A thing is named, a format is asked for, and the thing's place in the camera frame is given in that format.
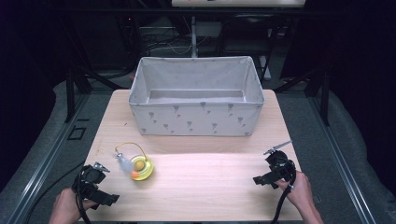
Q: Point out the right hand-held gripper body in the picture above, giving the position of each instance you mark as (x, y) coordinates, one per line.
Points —
(278, 169)

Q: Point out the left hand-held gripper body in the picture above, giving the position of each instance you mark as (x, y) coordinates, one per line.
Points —
(93, 191)

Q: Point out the person's right hand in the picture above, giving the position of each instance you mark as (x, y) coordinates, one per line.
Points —
(300, 191)

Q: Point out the person's left hand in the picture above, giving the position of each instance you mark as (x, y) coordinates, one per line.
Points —
(63, 208)

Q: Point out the yellow round cat toy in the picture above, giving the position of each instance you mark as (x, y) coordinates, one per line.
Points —
(141, 168)

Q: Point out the black metal stand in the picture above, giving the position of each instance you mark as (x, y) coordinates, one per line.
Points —
(71, 93)
(323, 93)

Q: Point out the grey fabric storage box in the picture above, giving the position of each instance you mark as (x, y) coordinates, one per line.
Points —
(196, 115)

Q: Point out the white pole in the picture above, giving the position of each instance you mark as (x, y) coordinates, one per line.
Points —
(194, 37)

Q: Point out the grey metal floor rail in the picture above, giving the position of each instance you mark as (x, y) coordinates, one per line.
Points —
(46, 161)
(342, 161)

